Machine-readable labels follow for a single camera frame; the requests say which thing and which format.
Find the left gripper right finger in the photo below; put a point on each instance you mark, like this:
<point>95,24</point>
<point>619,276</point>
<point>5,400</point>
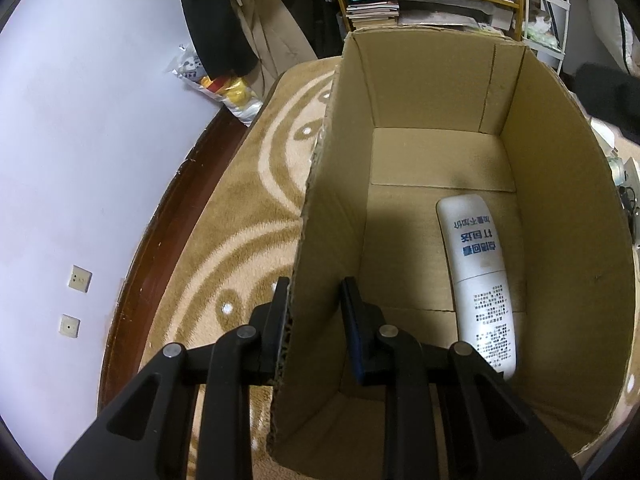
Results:
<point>447,412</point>

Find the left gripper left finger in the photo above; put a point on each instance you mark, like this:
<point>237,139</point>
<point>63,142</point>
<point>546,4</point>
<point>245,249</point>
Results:
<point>145,432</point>

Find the white printed tube bottle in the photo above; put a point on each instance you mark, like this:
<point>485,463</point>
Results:
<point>480,287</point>

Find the brown cardboard box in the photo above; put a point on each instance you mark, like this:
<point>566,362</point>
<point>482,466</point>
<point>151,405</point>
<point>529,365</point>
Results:
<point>417,115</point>

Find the beige patterned plush blanket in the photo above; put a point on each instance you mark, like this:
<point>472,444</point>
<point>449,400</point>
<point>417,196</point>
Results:
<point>247,235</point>

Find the snack bag on floor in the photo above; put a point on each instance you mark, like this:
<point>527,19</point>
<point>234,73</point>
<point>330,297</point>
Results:
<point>230,91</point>

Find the stack of books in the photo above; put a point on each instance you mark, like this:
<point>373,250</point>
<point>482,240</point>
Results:
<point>458,14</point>

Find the white rolling cart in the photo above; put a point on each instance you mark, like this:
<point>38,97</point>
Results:
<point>545,30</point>

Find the black hanging coat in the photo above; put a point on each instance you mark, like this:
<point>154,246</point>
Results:
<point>218,38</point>

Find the lower wall socket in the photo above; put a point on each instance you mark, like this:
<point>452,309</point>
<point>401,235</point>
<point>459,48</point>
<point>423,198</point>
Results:
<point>69,326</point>

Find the wall socket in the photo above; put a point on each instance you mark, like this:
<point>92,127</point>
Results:
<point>69,326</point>
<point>79,279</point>

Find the upper wall socket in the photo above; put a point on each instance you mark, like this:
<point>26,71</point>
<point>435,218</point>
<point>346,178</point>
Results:
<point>79,279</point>

